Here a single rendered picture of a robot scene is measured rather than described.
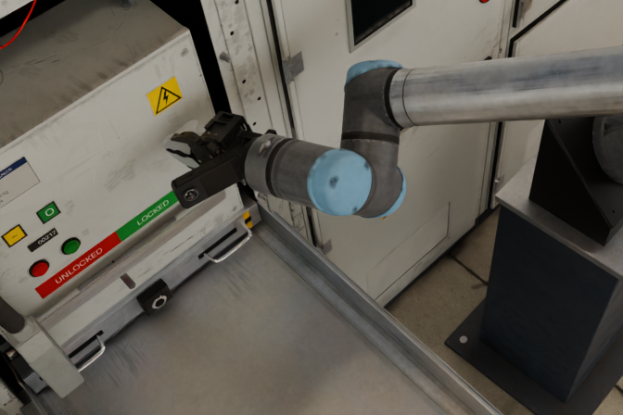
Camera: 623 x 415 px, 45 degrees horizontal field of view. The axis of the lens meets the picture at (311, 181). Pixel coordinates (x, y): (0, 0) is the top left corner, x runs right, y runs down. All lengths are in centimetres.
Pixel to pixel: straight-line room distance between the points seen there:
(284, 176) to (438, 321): 142
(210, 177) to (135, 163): 18
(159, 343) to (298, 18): 67
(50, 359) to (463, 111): 75
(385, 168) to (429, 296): 134
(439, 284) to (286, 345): 109
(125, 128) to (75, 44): 15
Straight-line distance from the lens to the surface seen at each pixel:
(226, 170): 113
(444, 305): 243
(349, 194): 103
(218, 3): 120
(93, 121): 117
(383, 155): 113
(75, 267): 135
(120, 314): 149
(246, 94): 134
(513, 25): 197
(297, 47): 134
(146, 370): 149
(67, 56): 122
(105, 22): 125
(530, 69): 101
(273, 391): 141
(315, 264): 149
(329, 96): 148
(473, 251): 253
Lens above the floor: 214
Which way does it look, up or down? 52 degrees down
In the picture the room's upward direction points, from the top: 10 degrees counter-clockwise
